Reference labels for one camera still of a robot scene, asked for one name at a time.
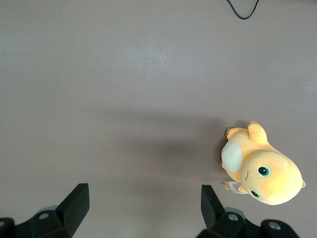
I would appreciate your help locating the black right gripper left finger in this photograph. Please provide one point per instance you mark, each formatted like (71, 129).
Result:
(71, 210)

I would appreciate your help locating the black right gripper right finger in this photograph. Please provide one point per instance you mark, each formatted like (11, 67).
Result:
(213, 213)

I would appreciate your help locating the orange plush toy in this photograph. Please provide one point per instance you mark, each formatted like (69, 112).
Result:
(270, 173)

